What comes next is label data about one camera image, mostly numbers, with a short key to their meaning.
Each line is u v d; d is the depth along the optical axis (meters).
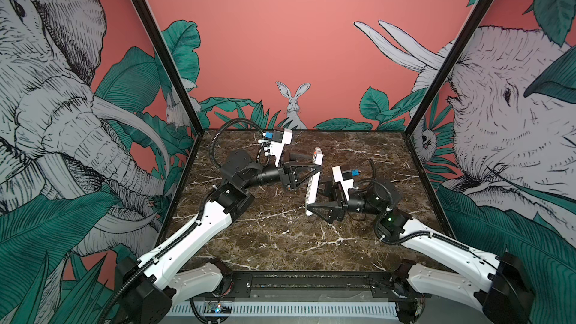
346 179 0.55
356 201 0.58
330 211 0.55
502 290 0.39
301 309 0.70
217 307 0.70
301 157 0.56
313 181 0.55
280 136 0.51
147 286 0.38
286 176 0.51
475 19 0.78
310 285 0.76
